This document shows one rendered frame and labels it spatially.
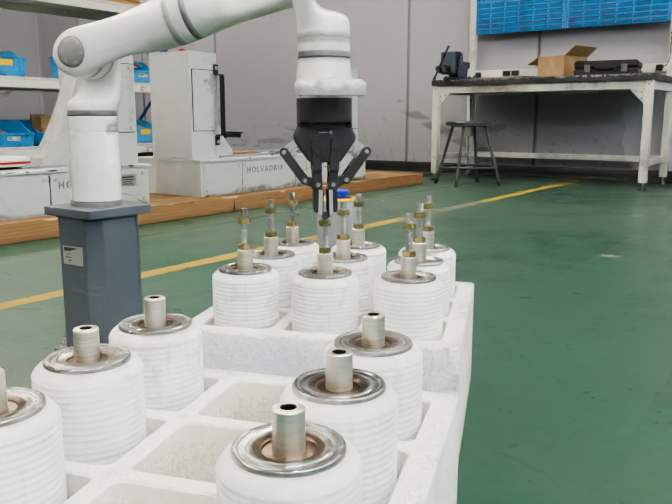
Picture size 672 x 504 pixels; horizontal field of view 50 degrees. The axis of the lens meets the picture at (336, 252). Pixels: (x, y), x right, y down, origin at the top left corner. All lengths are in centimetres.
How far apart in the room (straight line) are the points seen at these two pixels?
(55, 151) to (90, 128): 194
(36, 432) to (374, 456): 25
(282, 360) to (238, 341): 7
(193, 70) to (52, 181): 99
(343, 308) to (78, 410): 44
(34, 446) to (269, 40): 721
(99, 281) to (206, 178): 231
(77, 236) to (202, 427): 79
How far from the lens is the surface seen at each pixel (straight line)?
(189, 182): 375
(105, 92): 147
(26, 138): 619
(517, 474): 103
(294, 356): 97
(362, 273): 109
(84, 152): 144
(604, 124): 601
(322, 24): 96
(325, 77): 96
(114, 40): 139
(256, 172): 398
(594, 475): 106
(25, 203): 310
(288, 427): 47
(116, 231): 144
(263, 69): 771
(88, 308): 145
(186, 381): 77
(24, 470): 58
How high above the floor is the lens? 46
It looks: 10 degrees down
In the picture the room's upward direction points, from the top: straight up
